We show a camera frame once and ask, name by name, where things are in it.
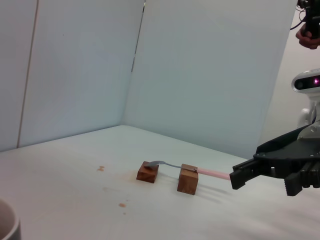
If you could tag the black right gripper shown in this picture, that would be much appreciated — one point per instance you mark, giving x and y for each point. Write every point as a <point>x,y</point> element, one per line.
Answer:
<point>287,150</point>

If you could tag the grey ceramic cup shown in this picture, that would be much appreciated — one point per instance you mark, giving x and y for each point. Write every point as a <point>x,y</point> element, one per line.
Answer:
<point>13,225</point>

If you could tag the person's hand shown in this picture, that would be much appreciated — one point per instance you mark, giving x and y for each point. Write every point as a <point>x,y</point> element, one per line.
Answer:
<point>306,41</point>

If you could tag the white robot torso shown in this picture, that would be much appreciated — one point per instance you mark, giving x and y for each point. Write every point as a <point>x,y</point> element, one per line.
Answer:
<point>313,107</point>

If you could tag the light brown notched wooden block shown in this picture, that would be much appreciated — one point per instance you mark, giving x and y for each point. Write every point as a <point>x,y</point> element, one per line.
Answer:
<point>186,182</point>

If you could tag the white robot head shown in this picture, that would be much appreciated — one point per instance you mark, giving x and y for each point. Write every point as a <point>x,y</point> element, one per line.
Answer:
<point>306,83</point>

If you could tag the dark reddish wooden block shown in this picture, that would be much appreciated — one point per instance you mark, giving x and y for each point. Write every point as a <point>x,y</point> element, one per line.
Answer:
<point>146,176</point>

